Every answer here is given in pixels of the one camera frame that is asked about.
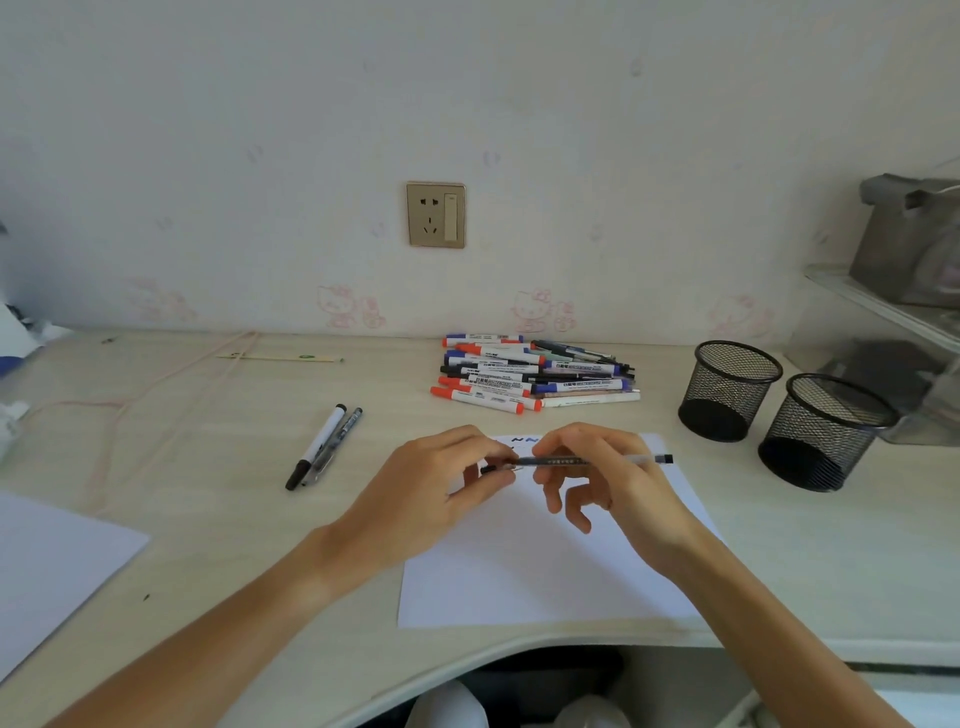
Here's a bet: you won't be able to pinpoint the person's right hand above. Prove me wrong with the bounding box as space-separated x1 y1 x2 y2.
530 422 714 583

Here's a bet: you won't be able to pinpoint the person's left hand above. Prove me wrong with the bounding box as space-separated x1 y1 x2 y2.
314 425 520 594

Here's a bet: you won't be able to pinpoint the clear slim pen black cap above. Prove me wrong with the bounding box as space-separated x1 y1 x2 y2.
479 452 675 476

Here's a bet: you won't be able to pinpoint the dark slim pen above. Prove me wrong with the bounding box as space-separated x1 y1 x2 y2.
301 407 364 489

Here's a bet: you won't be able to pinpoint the black cap whiteboard marker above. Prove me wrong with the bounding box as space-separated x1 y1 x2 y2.
284 404 349 493

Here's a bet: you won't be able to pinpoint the white paper sheet with squiggles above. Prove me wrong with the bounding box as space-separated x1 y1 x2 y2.
396 431 725 630

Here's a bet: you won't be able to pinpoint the black mesh cup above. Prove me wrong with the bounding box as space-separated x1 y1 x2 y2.
677 340 784 444
757 373 900 494

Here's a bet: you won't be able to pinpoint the pile of assorted pens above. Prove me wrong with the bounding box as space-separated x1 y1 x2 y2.
429 333 643 417

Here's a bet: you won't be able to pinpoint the person's left forearm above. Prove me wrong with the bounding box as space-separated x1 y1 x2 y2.
44 528 361 728

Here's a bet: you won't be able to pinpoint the person's right forearm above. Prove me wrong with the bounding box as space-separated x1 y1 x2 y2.
659 532 913 728

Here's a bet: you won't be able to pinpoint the paper-wrapped chopsticks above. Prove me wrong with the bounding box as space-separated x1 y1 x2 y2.
215 352 346 364

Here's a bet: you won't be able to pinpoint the light wooden table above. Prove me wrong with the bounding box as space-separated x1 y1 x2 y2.
0 329 960 728

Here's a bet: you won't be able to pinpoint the clear acrylic rack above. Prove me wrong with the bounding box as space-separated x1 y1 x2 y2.
783 262 960 448

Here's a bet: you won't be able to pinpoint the blank white paper sheet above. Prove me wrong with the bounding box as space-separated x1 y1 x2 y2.
0 492 151 684

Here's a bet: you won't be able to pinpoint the crumpled white tissue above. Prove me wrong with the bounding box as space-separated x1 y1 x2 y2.
0 401 31 464

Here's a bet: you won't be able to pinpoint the white plastic bag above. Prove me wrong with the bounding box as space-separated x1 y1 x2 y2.
0 299 74 376

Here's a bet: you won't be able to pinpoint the thin pink cord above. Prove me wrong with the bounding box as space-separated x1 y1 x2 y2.
14 329 260 519

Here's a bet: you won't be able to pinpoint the gold wall socket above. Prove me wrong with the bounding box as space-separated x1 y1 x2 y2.
406 181 467 250

